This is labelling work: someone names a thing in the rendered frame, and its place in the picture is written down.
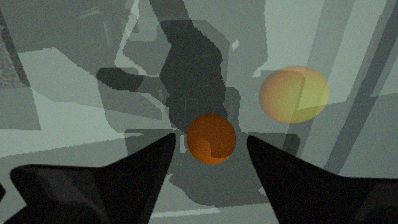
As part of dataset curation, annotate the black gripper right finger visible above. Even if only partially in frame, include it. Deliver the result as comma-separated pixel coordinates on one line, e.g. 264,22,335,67
247,136,398,224

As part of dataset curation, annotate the brown ball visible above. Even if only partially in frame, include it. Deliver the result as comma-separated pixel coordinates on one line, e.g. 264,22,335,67
187,114,236,165

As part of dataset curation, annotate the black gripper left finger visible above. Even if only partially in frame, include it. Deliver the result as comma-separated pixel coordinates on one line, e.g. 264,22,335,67
9,133,176,224

